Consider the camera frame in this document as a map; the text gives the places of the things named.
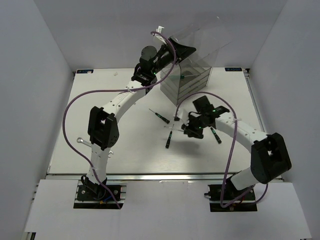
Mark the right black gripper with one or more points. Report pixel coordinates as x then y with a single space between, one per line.
190 132

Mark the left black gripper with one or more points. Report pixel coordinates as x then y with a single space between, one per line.
182 52

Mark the large green screwdriver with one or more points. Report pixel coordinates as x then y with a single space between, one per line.
183 76

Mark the small screwdriver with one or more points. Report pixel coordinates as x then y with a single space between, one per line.
167 145
161 117
219 141

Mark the clear acrylic drawer cabinet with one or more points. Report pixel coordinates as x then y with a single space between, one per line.
208 36

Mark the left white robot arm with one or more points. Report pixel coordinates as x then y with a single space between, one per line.
103 122

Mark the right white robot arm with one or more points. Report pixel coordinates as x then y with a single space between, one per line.
269 157

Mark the right blue table label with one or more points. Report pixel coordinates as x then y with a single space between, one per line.
233 69

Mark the blue table label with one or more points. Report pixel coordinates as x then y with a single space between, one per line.
84 71
233 69

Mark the left blue table label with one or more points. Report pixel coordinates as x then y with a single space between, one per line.
84 71

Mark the silver combination wrench lower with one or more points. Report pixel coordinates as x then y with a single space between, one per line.
80 140

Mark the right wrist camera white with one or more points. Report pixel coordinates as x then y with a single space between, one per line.
177 116

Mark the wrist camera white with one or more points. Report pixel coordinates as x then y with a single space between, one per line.
177 116
158 39

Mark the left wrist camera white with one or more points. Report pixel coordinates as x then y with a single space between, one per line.
158 39

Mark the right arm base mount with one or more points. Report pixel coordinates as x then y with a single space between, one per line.
244 204

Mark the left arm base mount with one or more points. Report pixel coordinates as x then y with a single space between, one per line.
91 195

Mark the aluminium table front rail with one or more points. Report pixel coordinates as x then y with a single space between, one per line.
145 177

